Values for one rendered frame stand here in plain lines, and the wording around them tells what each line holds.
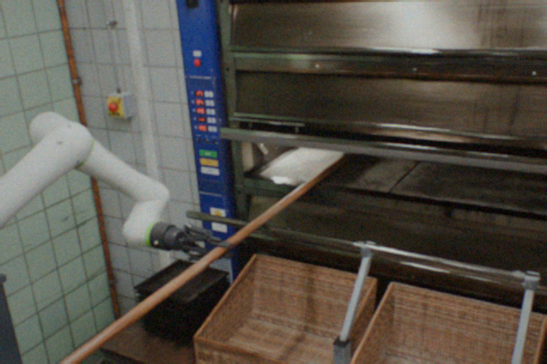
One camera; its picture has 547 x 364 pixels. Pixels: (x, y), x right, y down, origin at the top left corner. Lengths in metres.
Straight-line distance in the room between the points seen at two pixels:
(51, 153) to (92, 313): 1.70
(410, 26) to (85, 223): 1.86
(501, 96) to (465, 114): 0.12
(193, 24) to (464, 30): 1.03
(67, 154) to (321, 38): 0.97
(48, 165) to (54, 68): 1.24
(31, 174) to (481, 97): 1.38
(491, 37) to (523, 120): 0.28
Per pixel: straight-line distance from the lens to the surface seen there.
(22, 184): 1.79
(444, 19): 2.10
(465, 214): 2.24
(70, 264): 3.18
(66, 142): 1.79
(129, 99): 2.81
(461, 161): 2.01
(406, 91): 2.18
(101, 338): 1.62
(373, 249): 1.96
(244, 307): 2.65
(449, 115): 2.13
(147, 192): 2.13
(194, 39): 2.51
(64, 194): 3.08
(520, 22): 2.04
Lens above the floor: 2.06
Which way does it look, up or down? 21 degrees down
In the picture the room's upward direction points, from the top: 4 degrees counter-clockwise
